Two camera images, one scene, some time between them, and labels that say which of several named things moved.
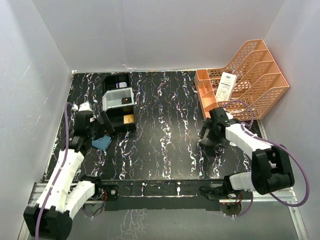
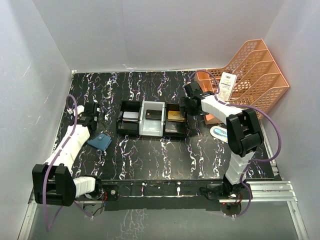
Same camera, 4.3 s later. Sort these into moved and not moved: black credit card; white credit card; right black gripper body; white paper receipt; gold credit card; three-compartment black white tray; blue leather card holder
Moved: white credit card; right black gripper body; three-compartment black white tray; black credit card; gold credit card
Not moved: blue leather card holder; white paper receipt
